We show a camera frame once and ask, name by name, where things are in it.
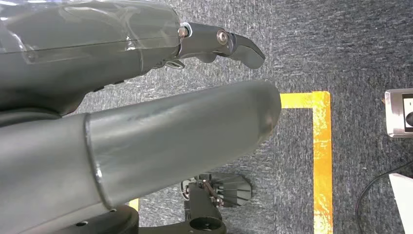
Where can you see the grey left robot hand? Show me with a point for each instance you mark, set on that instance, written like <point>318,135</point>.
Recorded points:
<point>155,135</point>

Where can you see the black ribbed robot foot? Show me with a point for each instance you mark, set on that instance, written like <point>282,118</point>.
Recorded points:
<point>206,210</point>

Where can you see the yellow floor tape marking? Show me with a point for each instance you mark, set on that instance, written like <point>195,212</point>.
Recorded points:
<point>322,155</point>

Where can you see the silver floor socket box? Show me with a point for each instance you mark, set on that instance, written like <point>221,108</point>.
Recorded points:
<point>395,113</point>

